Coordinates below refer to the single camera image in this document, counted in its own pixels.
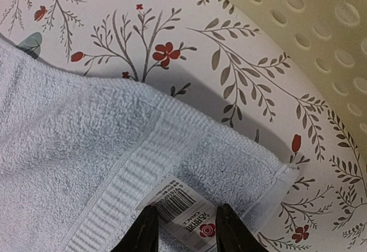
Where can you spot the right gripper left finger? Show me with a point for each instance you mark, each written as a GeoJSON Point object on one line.
{"type": "Point", "coordinates": [142, 236]}

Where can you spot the light blue towel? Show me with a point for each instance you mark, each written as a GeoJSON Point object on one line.
{"type": "Point", "coordinates": [81, 157]}

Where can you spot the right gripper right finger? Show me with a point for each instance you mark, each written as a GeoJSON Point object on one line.
{"type": "Point", "coordinates": [232, 234]}

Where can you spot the green plastic basket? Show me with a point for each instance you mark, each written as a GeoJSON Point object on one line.
{"type": "Point", "coordinates": [327, 40]}

